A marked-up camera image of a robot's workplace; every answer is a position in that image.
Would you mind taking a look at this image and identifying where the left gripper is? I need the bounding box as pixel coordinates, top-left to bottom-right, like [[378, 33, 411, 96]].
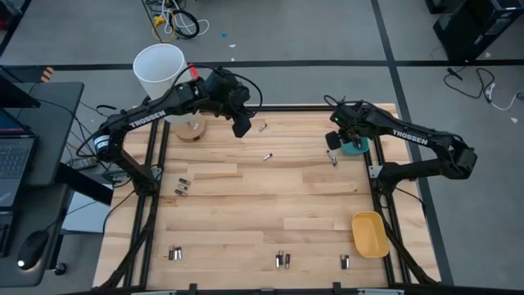
[[203, 70, 253, 139]]

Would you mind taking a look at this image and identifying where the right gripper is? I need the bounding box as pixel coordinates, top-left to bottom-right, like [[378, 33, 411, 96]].
[[325, 102, 372, 152]]

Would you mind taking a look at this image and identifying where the teal plastic bin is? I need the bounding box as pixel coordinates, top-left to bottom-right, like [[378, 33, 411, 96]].
[[341, 137, 371, 157]]

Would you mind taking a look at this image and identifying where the yellow plastic bin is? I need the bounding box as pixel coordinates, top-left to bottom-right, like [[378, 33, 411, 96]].
[[350, 211, 391, 260]]

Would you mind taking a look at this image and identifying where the white shade wooden lamp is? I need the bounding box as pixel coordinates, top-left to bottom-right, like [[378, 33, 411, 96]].
[[133, 43, 208, 143]]

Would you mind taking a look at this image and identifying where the black remote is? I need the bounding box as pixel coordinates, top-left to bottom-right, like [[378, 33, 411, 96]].
[[67, 157, 99, 171]]

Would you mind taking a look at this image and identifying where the black computer tower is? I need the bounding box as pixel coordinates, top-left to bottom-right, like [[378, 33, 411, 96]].
[[425, 0, 524, 63]]

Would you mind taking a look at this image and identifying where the black desk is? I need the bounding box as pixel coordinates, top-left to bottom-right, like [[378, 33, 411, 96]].
[[0, 81, 115, 288]]

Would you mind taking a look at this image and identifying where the black laptop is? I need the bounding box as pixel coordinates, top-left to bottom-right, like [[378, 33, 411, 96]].
[[0, 108, 38, 212]]

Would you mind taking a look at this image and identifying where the black monitor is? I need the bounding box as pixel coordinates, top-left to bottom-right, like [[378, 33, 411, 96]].
[[0, 67, 42, 110]]

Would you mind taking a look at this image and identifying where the black computer mouse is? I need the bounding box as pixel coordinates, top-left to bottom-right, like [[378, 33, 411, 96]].
[[16, 229, 50, 270]]

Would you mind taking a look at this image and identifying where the black aluminium table frame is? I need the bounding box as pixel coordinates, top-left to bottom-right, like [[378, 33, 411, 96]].
[[97, 103, 441, 295]]

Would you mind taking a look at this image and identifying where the black coiled cable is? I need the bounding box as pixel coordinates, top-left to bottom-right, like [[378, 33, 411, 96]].
[[169, 8, 201, 40]]

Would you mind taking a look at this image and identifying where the white cable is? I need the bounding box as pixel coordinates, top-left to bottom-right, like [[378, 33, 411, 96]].
[[485, 83, 524, 111], [161, 0, 210, 37]]

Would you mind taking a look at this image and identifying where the black floor cable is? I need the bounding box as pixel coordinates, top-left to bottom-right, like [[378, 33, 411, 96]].
[[444, 67, 496, 100]]

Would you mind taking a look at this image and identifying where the yellow cable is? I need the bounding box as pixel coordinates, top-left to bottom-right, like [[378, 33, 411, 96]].
[[151, 15, 175, 44]]

